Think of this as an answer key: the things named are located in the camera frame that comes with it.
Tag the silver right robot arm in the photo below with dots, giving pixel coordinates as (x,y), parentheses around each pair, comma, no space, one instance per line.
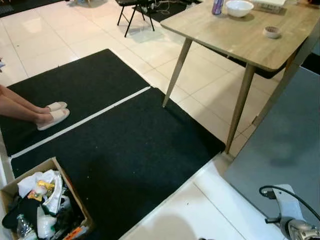
(302,231)

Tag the grey fridge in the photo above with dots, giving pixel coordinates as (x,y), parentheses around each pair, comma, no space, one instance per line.
(280,140)

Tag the light wooden dining table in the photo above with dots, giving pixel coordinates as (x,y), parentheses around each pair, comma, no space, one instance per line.
(240,37)

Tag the white lidded food container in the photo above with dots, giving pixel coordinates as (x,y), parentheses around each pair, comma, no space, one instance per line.
(268,4)

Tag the white shallow dish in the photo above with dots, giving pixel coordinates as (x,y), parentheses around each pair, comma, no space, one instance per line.
(239,7)

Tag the purple drink can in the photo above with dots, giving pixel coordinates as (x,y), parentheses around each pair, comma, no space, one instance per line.
(217,6)

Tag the black floor mat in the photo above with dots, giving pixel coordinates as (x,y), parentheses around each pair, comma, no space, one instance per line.
(75,90)
(170,10)
(125,160)
(20,5)

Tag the black folding stool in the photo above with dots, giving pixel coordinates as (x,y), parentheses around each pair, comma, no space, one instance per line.
(135,7)

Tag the white floor tape strip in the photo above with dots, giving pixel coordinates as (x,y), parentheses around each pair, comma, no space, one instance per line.
(80,122)

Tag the white slipper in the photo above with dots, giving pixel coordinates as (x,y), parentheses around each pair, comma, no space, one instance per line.
(54,119)
(56,106)

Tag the white plastic bag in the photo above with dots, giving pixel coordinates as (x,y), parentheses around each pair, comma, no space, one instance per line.
(50,185)

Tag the yellow packet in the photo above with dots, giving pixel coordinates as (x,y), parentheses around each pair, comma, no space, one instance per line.
(44,189)

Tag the white plastic jug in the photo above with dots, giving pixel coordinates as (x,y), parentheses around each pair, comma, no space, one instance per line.
(45,225)

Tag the person's bare lower leg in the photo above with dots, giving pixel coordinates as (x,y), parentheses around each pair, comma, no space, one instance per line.
(20,113)
(20,100)

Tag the small clear plastic bottle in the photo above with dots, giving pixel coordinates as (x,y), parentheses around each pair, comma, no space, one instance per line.
(23,227)

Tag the cardboard box of clutter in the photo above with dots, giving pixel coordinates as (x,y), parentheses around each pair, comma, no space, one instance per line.
(9,192)

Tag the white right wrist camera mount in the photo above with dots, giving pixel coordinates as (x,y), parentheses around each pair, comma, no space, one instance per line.
(289,202)

